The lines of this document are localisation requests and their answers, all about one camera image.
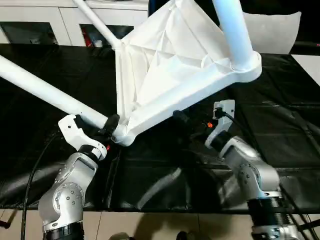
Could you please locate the white plastic table top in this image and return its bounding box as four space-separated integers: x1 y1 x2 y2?
114 0 263 147

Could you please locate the black work mat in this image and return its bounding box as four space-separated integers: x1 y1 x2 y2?
0 43 320 214

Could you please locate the dark right robot foot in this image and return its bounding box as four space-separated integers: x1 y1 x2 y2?
174 230 199 240

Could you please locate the grey cushion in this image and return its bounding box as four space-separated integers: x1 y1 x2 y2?
242 10 304 55

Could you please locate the white flat board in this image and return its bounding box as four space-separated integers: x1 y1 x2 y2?
292 53 320 87

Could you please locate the white cabinet with glass doors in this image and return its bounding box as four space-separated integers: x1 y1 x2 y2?
0 0 151 49

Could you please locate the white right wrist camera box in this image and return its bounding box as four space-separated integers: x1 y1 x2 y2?
205 99 236 147

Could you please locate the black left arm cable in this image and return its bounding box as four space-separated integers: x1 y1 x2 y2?
20 139 62 240

